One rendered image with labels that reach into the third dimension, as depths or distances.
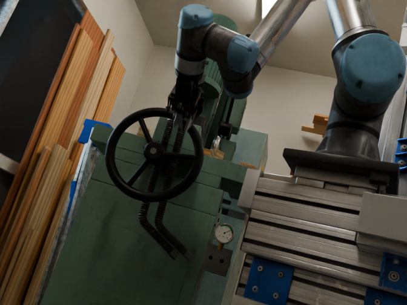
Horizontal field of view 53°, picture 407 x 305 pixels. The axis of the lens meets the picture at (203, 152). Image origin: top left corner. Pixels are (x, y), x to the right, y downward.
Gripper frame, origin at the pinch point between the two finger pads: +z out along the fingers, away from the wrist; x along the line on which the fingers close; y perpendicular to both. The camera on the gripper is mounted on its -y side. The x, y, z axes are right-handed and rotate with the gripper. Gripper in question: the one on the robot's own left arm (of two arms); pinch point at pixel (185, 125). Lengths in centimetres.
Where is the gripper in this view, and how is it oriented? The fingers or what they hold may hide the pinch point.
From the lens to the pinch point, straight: 116.8
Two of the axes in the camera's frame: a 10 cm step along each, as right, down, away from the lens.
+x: 9.6, 2.7, -1.1
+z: -1.3, 7.2, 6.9
